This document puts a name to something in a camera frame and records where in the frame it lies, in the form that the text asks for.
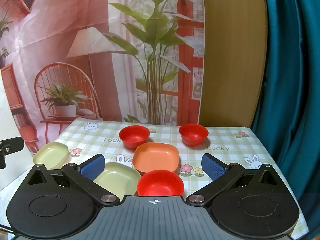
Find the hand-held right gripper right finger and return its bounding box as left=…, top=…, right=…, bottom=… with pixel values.
left=186, top=152, right=277, bottom=204

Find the printed backdrop cloth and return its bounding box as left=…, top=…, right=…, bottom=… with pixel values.
left=0, top=0, right=206, bottom=153

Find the pink plate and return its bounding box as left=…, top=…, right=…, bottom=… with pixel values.
left=132, top=142, right=180, bottom=176

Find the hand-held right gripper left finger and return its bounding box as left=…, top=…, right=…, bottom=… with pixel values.
left=26, top=154, right=120, bottom=204

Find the light green plate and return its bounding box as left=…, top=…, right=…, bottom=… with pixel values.
left=33, top=142, right=70, bottom=169
left=93, top=162, right=142, bottom=202

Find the red bowl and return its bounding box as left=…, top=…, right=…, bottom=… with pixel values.
left=179, top=123, right=209, bottom=147
left=137, top=169, right=185, bottom=197
left=118, top=125, right=151, bottom=149

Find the wooden board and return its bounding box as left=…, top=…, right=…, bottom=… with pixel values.
left=199, top=0, right=268, bottom=128

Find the checked rabbit print tablecloth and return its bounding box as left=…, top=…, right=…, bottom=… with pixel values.
left=0, top=117, right=311, bottom=240

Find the teal curtain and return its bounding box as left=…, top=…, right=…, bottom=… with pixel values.
left=251, top=0, right=320, bottom=240

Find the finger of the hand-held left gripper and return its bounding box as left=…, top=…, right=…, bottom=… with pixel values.
left=0, top=137, right=25, bottom=170

